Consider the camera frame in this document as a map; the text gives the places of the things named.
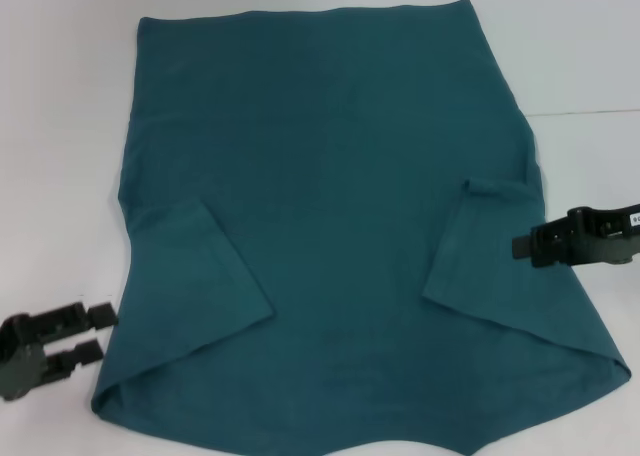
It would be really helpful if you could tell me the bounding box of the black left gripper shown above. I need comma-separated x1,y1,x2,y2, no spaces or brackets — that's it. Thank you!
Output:
0,301,120,403

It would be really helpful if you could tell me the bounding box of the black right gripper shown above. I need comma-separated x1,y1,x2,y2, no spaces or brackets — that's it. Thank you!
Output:
511,202,640,270

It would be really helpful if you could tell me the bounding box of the teal blue t-shirt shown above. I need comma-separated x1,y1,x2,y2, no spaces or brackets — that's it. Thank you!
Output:
94,0,630,456

